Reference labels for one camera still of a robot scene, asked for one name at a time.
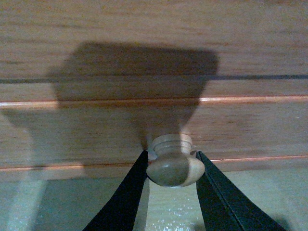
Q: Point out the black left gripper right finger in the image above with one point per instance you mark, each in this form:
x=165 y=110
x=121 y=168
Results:
x=225 y=207

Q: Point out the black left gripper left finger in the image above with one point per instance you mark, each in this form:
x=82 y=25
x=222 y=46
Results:
x=119 y=213

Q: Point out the drawer round knob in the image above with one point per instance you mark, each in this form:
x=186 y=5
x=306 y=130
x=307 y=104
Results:
x=174 y=165

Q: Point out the wooden drawer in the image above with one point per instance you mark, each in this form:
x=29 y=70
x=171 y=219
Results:
x=86 y=85

